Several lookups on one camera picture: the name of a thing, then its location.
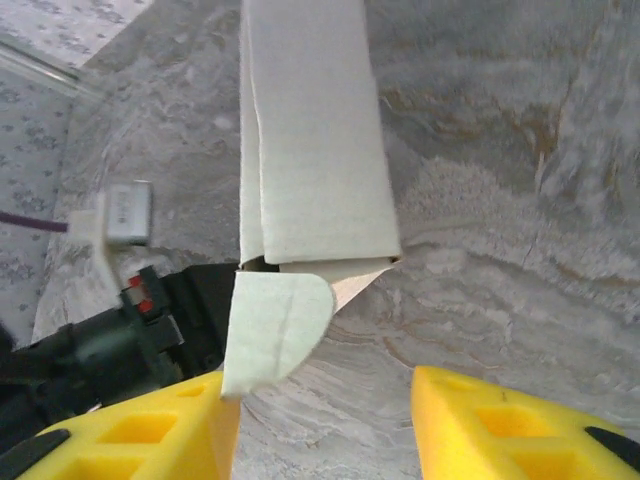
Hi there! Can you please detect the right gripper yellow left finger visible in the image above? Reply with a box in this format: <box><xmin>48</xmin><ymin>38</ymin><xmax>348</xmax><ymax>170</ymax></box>
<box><xmin>0</xmin><ymin>369</ymin><xmax>241</xmax><ymax>480</ymax></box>

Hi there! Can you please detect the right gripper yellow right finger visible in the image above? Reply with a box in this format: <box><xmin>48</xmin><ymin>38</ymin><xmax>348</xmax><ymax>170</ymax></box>
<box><xmin>412</xmin><ymin>364</ymin><xmax>640</xmax><ymax>480</ymax></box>

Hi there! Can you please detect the white paper box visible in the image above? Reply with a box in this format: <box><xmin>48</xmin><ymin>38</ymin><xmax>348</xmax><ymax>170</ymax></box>
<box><xmin>214</xmin><ymin>0</ymin><xmax>404</xmax><ymax>480</ymax></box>

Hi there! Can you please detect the white power adapter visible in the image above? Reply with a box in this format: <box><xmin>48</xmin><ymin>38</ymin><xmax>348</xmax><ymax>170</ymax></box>
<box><xmin>69</xmin><ymin>182</ymin><xmax>154</xmax><ymax>296</ymax></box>

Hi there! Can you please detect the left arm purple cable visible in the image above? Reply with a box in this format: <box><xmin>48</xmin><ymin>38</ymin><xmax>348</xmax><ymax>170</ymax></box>
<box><xmin>0</xmin><ymin>212</ymin><xmax>69</xmax><ymax>234</ymax></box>

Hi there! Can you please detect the left aluminium corner post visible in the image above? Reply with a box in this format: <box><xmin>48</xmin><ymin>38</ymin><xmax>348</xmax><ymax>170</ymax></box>
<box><xmin>0</xmin><ymin>37</ymin><xmax>99</xmax><ymax>99</ymax></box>

